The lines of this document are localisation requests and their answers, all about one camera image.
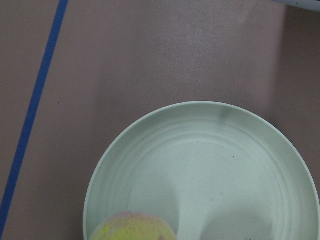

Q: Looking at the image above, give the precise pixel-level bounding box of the green plate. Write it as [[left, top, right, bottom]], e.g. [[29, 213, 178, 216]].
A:
[[83, 101, 320, 240]]

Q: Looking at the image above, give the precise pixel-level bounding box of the yellow pink peach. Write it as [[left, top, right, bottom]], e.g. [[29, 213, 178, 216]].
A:
[[89, 211, 177, 240]]

